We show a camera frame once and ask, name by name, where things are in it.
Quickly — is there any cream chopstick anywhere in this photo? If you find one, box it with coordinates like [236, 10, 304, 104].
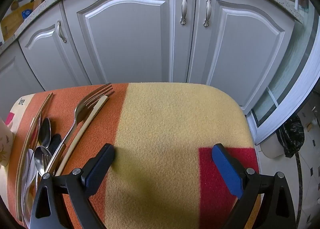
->
[55, 95, 108, 176]

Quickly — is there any black garbage bag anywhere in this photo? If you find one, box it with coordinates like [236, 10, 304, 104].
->
[276, 114, 305, 158]

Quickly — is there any large silver spoon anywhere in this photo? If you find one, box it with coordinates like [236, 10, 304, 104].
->
[34, 146, 52, 176]

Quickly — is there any wooden cutting board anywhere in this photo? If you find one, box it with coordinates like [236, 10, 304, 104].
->
[1, 2, 34, 41]

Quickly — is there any floral utensil holder cup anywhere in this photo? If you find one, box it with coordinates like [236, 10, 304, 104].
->
[0, 119, 14, 167]

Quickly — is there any colourful fleece table mat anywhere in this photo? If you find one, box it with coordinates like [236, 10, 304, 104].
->
[0, 82, 262, 229]

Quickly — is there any small silver spoon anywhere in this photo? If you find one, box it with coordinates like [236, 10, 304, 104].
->
[39, 118, 52, 148]

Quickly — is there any large silver fork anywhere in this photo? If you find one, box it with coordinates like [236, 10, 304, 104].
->
[45, 83, 114, 174]

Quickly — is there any white ceramic spoon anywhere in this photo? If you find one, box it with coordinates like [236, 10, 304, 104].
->
[21, 149, 37, 228]

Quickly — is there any brown wooden chopstick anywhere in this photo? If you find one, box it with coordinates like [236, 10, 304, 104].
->
[15, 93, 53, 221]
[22, 111, 42, 157]

